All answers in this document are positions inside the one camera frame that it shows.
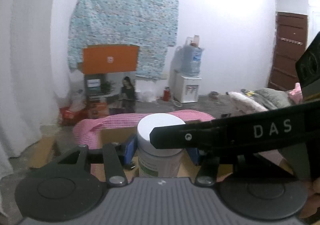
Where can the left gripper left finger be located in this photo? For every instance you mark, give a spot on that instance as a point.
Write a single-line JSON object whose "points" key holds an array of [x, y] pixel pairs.
{"points": [[115, 158]]}

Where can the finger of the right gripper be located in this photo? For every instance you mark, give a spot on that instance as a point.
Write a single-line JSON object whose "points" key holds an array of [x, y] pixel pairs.
{"points": [[255, 131]]}

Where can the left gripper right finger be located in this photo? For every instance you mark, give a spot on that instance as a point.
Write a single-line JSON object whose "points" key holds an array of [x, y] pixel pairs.
{"points": [[208, 174]]}

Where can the white supplement bottle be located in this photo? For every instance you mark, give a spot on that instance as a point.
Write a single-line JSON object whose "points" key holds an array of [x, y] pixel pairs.
{"points": [[158, 155]]}

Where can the person's right hand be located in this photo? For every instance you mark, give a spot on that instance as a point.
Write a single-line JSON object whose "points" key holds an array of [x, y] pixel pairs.
{"points": [[312, 203]]}

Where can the brown cardboard box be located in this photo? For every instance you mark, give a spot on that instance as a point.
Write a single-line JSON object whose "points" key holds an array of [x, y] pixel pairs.
{"points": [[187, 169]]}

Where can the small wooden stool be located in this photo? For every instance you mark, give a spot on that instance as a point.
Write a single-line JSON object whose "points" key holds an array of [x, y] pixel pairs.
{"points": [[45, 151]]}

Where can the red snack bag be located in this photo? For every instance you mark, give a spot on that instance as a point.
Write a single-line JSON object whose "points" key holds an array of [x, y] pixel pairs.
{"points": [[70, 118]]}

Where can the red fire extinguisher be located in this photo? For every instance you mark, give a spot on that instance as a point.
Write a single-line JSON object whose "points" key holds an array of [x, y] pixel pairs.
{"points": [[166, 94]]}

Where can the brown wooden door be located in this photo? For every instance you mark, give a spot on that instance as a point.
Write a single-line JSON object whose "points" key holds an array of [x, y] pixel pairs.
{"points": [[291, 39]]}

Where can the water dispenser with bottle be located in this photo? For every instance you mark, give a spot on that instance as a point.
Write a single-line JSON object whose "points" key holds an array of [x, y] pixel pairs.
{"points": [[187, 63]]}

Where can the white curtain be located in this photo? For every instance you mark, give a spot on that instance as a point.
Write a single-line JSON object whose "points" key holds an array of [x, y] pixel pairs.
{"points": [[28, 100]]}

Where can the orange Philips box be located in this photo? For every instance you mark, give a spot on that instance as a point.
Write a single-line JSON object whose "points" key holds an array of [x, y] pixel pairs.
{"points": [[100, 60]]}

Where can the patterned blue wall cloth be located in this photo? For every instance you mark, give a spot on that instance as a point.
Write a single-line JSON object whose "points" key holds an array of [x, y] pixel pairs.
{"points": [[150, 24]]}

